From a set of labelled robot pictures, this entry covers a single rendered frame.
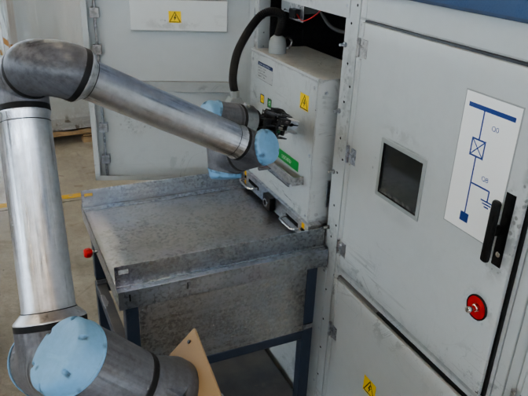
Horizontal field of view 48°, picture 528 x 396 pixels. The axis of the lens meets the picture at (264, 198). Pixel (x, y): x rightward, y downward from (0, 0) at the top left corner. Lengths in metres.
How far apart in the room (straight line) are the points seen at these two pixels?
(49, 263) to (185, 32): 1.24
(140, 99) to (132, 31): 1.01
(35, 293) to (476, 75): 1.00
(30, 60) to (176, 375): 0.68
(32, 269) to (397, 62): 0.95
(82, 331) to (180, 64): 1.40
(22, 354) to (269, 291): 0.88
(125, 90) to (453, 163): 0.73
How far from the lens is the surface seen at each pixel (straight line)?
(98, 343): 1.14
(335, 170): 1.82
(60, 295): 1.31
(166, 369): 1.23
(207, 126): 1.41
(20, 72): 1.28
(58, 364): 1.15
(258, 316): 1.97
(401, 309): 1.64
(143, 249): 1.93
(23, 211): 1.31
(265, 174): 2.17
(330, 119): 1.82
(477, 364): 1.46
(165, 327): 1.86
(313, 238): 1.93
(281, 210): 2.06
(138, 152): 2.43
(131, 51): 2.33
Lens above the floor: 1.80
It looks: 25 degrees down
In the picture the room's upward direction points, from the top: 2 degrees clockwise
